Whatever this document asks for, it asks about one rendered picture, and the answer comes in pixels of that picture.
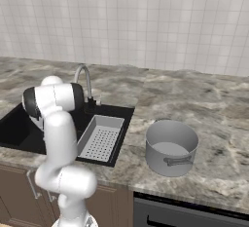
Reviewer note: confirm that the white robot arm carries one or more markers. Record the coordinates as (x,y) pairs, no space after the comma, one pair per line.
(61,146)

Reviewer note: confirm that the grey perforated sink tray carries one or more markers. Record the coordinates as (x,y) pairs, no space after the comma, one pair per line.
(99,138)

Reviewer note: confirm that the grey metal pot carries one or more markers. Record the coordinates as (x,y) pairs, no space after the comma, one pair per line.
(171,148)

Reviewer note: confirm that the black kitchen sink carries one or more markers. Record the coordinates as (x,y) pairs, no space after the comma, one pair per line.
(19,133)

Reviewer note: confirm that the grey curved tap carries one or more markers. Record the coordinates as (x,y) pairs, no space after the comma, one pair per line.
(87,81)

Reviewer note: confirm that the brown cupboard door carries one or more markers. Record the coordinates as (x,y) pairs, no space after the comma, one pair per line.
(16,198)
(107,205)

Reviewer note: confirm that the grey dishwasher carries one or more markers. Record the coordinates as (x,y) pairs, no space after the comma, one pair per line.
(188,213)

